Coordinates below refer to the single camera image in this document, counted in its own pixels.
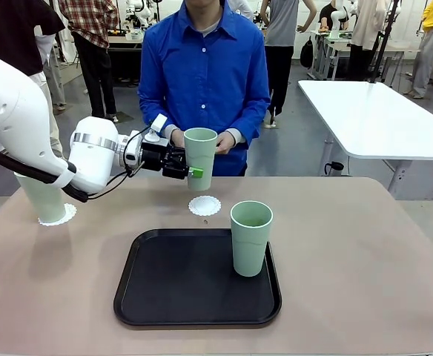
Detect bystander in beige coat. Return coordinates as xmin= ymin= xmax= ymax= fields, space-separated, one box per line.
xmin=347 ymin=0 xmax=389 ymax=81

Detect white and black background robot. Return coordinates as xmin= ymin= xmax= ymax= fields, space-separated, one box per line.
xmin=121 ymin=0 xmax=158 ymax=29

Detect bystander in plaid shirt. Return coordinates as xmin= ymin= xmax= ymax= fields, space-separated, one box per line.
xmin=58 ymin=0 xmax=122 ymax=123

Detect thin black left camera cable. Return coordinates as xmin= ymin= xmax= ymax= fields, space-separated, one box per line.
xmin=104 ymin=128 xmax=153 ymax=191

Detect black metal stand pole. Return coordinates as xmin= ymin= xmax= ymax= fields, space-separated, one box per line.
xmin=368 ymin=0 xmax=401 ymax=85

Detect person in blue shirt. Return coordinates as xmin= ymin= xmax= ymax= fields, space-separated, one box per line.
xmin=137 ymin=0 xmax=271 ymax=177

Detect light green plastic cup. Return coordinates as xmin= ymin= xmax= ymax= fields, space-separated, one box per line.
xmin=14 ymin=171 xmax=67 ymax=225
xmin=230 ymin=200 xmax=274 ymax=278
xmin=183 ymin=128 xmax=218 ymax=192

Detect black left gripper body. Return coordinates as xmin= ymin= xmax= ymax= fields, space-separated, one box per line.
xmin=140 ymin=139 xmax=173 ymax=173

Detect person's right hand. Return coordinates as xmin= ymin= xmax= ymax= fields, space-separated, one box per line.
xmin=169 ymin=128 xmax=187 ymax=148

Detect white scalloped paper coaster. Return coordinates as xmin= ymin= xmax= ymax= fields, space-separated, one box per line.
xmin=188 ymin=195 xmax=222 ymax=217
xmin=37 ymin=202 xmax=79 ymax=227

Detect grey background workbench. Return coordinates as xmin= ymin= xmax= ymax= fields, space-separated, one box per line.
xmin=310 ymin=28 xmax=422 ymax=81

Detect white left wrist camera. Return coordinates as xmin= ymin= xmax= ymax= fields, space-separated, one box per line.
xmin=143 ymin=113 xmax=168 ymax=148

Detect person's right forearm blue sleeve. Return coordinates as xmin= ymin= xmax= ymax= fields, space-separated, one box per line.
xmin=138 ymin=92 xmax=182 ymax=139

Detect person's left forearm blue sleeve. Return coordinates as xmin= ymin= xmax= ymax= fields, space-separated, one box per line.
xmin=225 ymin=92 xmax=271 ymax=149

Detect black hanging bag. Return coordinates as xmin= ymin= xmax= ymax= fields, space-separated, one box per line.
xmin=300 ymin=35 xmax=315 ymax=69

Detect bystander in grey top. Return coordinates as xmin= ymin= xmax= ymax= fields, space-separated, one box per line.
xmin=262 ymin=0 xmax=320 ymax=129

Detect black plastic serving tray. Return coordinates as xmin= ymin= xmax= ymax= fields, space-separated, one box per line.
xmin=113 ymin=228 xmax=283 ymax=327

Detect left arm black cable sleeve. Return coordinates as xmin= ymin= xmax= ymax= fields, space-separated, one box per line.
xmin=0 ymin=139 xmax=90 ymax=204

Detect dark background workbench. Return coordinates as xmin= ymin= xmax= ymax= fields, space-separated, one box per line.
xmin=106 ymin=30 xmax=145 ymax=87

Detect bystander in black shirt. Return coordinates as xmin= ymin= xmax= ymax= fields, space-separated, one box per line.
xmin=0 ymin=0 xmax=67 ymax=160

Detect seated bystander in black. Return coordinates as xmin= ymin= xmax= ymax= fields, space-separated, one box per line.
xmin=319 ymin=2 xmax=337 ymax=33

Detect person's left hand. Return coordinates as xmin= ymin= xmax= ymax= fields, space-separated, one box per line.
xmin=215 ymin=130 xmax=239 ymax=155

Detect bystander in white shirt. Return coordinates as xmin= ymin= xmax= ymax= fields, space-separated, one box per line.
xmin=226 ymin=0 xmax=255 ymax=24

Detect large white table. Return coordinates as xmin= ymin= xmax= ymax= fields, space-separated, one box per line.
xmin=297 ymin=79 xmax=433 ymax=202

